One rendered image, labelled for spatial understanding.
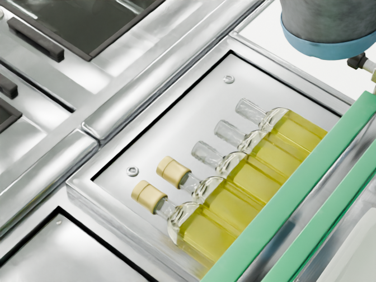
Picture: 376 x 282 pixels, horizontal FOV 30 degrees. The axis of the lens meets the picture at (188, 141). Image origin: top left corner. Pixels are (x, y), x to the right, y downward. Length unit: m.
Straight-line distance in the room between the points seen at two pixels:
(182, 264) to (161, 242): 0.05
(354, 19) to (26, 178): 0.69
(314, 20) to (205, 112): 0.59
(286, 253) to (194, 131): 0.48
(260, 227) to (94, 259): 0.39
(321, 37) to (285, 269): 0.27
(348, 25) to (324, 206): 0.26
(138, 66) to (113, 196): 0.32
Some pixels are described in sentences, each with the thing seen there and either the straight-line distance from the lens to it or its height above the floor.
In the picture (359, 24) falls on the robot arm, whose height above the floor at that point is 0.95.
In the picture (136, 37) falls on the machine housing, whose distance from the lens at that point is 1.49.
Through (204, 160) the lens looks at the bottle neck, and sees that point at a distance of 1.07.
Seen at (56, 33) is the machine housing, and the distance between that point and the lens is 1.51.
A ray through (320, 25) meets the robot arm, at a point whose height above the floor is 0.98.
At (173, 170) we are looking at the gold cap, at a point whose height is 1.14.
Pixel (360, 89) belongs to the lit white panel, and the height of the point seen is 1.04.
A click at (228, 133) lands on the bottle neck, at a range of 1.11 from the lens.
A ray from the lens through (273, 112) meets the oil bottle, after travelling 1.12.
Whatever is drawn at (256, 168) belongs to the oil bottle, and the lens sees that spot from 1.05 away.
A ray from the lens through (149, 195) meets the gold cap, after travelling 1.02.
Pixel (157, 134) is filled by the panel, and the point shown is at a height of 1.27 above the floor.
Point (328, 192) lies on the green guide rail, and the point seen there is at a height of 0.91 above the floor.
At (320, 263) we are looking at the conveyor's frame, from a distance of 0.83.
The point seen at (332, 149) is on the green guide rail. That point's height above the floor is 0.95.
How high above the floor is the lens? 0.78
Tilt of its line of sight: 20 degrees up
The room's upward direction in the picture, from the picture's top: 57 degrees counter-clockwise
